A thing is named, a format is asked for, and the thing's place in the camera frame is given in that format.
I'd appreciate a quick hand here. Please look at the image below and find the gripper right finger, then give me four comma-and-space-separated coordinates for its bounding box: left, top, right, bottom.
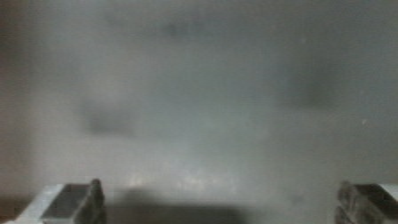
333, 181, 398, 224

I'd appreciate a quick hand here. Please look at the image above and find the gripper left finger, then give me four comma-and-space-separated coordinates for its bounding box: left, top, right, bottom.
14, 179, 106, 224

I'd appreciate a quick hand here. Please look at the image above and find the white drawer cabinet box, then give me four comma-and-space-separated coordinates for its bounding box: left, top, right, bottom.
0, 0, 398, 224

